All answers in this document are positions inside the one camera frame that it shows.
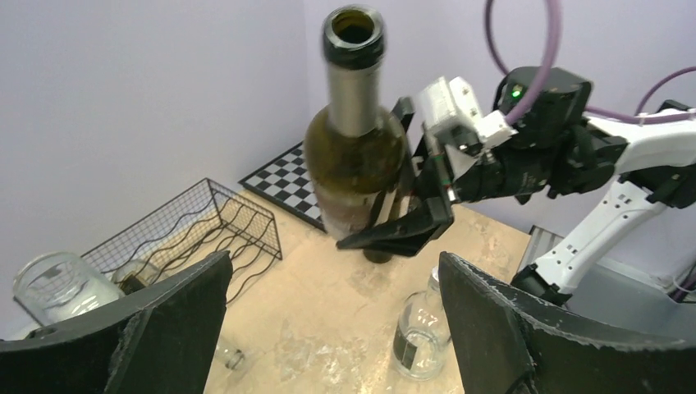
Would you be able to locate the olive green wine bottle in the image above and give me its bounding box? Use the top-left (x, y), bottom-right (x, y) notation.
top-left (303, 4), bottom-right (407, 241)

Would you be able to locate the black wire wine rack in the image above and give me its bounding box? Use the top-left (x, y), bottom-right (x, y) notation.
top-left (78, 178), bottom-right (282, 296)

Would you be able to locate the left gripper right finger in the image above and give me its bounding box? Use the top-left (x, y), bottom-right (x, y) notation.
top-left (438, 252), bottom-right (695, 393)

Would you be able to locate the blue square glass bottle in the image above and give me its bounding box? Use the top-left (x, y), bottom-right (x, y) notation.
top-left (214, 337), bottom-right (245, 370)

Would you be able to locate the clear bottle white cap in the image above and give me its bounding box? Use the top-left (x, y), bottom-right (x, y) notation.
top-left (391, 267), bottom-right (451, 381)
top-left (12, 252), bottom-right (125, 326)

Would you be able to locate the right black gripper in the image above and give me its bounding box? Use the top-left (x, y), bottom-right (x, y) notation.
top-left (336, 96), bottom-right (550, 257)

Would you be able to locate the black white chessboard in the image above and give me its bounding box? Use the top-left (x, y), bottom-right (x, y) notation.
top-left (239, 141), bottom-right (325, 231)

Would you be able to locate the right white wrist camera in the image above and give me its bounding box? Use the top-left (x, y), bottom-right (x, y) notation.
top-left (415, 76), bottom-right (519, 183)

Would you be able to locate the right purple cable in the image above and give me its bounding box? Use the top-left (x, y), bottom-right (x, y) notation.
top-left (483, 0), bottom-right (696, 305)

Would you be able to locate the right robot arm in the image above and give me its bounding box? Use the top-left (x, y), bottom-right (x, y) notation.
top-left (337, 66), bottom-right (695, 305)

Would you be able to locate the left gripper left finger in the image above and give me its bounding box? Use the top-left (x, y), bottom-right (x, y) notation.
top-left (1, 251), bottom-right (233, 393)

